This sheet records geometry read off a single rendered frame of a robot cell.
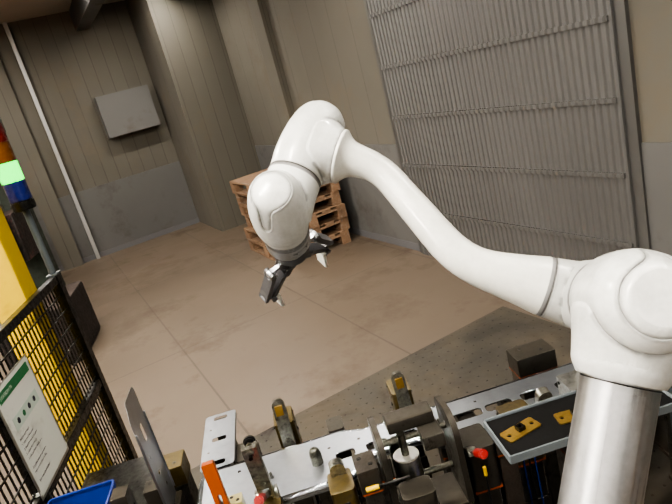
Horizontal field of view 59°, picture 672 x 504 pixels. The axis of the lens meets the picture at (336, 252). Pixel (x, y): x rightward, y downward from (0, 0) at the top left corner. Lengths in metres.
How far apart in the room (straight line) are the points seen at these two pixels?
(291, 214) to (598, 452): 0.57
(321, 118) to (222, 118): 8.13
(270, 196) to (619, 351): 0.56
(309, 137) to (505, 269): 0.41
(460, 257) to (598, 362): 0.29
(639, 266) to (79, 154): 9.75
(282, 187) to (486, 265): 0.36
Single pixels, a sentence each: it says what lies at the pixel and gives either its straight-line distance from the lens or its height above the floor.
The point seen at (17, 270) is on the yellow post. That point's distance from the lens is 2.00.
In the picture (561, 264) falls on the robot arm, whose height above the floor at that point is 1.58.
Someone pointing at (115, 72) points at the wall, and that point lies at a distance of 10.35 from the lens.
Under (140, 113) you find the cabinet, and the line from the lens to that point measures 10.08.
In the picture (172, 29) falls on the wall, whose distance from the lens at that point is 9.18.
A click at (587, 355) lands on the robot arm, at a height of 1.53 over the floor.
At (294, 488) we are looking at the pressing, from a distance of 1.61.
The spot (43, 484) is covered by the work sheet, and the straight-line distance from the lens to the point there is 1.76.
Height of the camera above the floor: 1.96
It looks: 17 degrees down
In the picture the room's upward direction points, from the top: 15 degrees counter-clockwise
